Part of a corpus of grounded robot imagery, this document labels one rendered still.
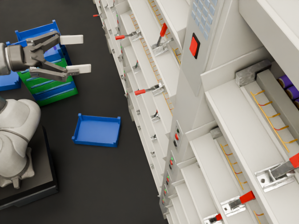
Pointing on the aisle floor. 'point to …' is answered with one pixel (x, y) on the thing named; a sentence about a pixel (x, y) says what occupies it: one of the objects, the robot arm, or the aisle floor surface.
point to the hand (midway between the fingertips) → (82, 53)
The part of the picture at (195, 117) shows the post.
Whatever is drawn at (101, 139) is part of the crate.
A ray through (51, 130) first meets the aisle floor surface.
